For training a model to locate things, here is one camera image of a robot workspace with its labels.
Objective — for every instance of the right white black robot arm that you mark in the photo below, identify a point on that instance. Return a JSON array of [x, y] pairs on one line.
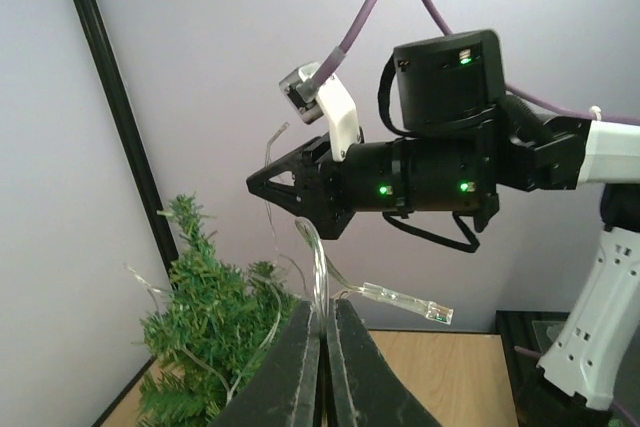
[[464, 133]]

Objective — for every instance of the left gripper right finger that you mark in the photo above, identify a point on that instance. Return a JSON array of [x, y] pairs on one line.
[[364, 390]]

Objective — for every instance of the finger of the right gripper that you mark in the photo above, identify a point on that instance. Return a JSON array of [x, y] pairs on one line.
[[289, 162], [305, 199]]

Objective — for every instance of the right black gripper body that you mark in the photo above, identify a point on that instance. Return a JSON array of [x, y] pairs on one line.
[[318, 165]]

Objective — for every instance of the small green christmas tree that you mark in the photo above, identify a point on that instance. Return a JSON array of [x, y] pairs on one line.
[[211, 330]]

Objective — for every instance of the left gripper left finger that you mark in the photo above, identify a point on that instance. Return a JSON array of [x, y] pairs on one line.
[[283, 392]]

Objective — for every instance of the black frame rail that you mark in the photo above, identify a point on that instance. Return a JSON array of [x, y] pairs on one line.
[[114, 89]]

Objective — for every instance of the clear led string lights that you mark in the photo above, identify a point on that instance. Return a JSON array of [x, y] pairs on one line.
[[322, 270]]

